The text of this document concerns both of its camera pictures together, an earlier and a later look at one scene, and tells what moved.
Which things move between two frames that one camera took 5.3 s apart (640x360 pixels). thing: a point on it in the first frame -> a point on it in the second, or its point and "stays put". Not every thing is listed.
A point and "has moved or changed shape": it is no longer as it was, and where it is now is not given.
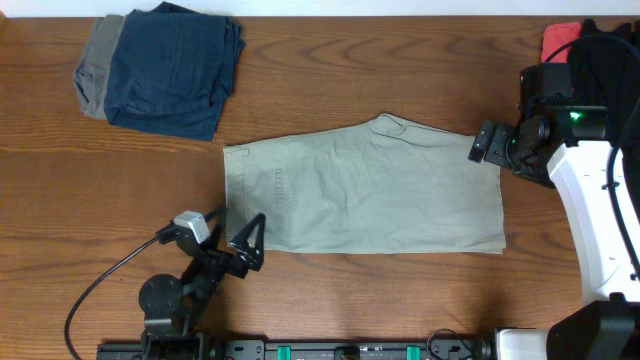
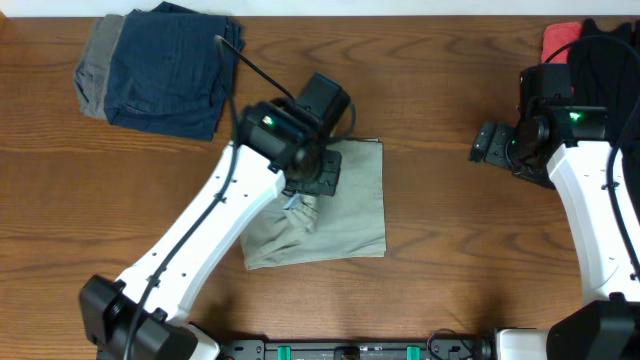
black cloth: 605,69 stays put
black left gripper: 238,269 -> 328,186
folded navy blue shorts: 171,71 stays put
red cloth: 557,34 stays put
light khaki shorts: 383,187 has moved or changed shape
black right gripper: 492,136 stays put
